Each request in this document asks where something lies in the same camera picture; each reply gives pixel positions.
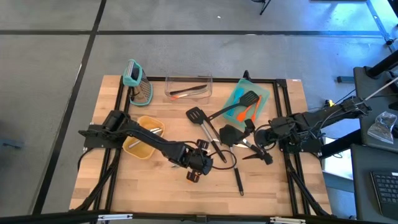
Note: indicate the black frame beam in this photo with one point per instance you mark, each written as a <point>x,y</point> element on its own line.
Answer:
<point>46,217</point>

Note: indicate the small black table camera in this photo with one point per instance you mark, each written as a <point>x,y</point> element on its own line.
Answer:
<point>246,74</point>

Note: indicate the teal plastic bin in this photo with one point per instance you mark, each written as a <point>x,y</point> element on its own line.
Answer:
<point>245,85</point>

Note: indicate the long black slotted spatula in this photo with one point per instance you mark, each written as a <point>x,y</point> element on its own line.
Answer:
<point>224,112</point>

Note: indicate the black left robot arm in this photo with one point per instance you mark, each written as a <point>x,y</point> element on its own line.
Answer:
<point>149,140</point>

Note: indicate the black desk foot bar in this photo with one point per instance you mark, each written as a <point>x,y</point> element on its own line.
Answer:
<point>340,144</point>

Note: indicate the teal steel box grater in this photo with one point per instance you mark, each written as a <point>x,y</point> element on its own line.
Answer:
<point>141,90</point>

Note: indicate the black desk leg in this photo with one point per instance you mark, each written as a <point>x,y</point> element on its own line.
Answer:
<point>382,65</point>

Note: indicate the clear plastic bag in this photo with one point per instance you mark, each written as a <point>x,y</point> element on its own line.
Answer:
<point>382,127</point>

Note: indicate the blue floor bracket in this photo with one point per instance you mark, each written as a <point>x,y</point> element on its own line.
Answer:
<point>345,79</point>

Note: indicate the orange silicone spatula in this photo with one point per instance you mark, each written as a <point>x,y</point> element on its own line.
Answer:
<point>241,118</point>

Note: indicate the thin steel utensil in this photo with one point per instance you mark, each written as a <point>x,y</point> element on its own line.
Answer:
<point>239,145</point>

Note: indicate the black aluminium table frame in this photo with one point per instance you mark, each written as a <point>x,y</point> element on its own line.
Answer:
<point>157,78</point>

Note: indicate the orange plastic bin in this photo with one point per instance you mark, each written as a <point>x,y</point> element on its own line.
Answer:
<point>140,152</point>

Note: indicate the yellow power plug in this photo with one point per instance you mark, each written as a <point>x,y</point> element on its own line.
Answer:
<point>329,102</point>

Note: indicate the black keyboard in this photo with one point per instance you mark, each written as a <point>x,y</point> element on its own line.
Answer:
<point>387,189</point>

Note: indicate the dark grey desk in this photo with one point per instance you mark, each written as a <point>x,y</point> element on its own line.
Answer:
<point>362,186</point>
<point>360,82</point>

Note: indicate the clear plastic bin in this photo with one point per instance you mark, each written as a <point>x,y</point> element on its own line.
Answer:
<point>202,81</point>

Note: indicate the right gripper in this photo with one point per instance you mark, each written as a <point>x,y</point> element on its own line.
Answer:
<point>270,137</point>

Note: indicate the shiny steel scoop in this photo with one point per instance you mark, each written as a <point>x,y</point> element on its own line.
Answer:
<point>134,144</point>

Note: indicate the silver aluminium bracket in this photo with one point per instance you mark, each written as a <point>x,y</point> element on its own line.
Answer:
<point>287,220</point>
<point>115,217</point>

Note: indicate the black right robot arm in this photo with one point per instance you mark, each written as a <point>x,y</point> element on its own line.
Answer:
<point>326,116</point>

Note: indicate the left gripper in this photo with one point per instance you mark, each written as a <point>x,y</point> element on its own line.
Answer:
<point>200,161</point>

